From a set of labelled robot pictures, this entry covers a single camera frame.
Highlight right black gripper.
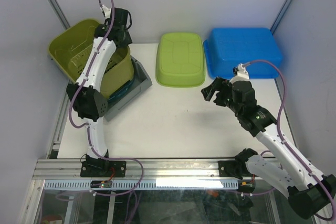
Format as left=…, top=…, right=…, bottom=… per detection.
left=201, top=76, right=242, bottom=116

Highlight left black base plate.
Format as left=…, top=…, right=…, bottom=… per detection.
left=80, top=159, right=126, bottom=178

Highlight teal translucent tub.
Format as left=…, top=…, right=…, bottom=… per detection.
left=107, top=79, right=134, bottom=103

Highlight white slotted cable duct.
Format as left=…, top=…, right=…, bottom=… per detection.
left=44, top=178, right=239, bottom=191

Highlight right aluminium frame post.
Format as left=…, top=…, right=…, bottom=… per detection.
left=270, top=0, right=310, bottom=34

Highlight blue plastic tub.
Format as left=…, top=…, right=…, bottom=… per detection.
left=203, top=28, right=283, bottom=79

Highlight olive green slotted basket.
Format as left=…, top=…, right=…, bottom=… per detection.
left=48, top=19, right=135, bottom=99

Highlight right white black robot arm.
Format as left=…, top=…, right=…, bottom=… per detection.
left=201, top=78, right=335, bottom=219

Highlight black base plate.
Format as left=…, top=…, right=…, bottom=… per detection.
left=80, top=159, right=126, bottom=178
left=218, top=159, right=255, bottom=179

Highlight grey tray under basket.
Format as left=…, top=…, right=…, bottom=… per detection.
left=48, top=53, right=153, bottom=122

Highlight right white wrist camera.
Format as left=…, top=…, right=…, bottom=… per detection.
left=232, top=64, right=249, bottom=82

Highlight aluminium mounting rail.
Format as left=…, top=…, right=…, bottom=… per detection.
left=33, top=158, right=234, bottom=180

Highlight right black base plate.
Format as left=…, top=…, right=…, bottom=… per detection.
left=218, top=159, right=255, bottom=179

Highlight lime green shallow tub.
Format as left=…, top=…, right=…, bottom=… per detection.
left=155, top=32, right=205, bottom=88

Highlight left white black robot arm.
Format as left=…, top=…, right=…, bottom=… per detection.
left=67, top=6, right=134, bottom=176

